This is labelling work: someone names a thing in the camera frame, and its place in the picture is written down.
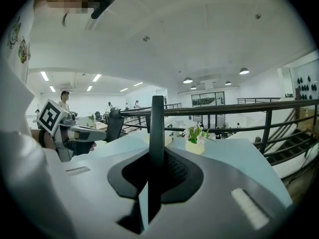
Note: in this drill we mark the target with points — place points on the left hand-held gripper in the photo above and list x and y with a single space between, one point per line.
49 117

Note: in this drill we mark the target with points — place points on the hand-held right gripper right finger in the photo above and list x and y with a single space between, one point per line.
219 208

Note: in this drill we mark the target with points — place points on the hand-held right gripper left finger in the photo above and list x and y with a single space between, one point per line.
87 195

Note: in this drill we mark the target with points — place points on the black framed photo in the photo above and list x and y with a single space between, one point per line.
157 133

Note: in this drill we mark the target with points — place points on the person's left forearm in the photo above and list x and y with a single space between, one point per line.
51 142

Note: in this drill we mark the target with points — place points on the person's left hand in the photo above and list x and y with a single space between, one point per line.
79 148

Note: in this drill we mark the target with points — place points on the wooden table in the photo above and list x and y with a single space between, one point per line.
101 126

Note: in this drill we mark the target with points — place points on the small green potted plant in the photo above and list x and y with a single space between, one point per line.
91 119

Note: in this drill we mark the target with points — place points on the black office chair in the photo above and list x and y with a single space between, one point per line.
114 128
98 116

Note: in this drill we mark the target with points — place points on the potted plant in cream pot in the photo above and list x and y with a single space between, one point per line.
195 147

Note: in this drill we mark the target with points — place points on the row of ceiling light strips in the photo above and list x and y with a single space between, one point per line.
44 76

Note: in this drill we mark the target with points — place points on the person's white cartoon-print shirt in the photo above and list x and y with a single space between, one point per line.
17 108

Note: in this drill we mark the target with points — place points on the black staircase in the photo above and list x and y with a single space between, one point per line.
286 148

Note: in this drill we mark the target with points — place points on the black metal railing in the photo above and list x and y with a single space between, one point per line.
224 108

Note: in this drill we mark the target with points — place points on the round ceiling detector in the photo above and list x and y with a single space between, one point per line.
146 38
258 16

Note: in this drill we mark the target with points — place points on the distant black railing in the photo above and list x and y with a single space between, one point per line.
259 98

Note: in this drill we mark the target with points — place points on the black head-mounted camera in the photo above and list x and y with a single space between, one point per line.
102 7

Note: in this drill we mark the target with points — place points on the group of black wall ornaments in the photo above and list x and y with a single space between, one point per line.
300 80

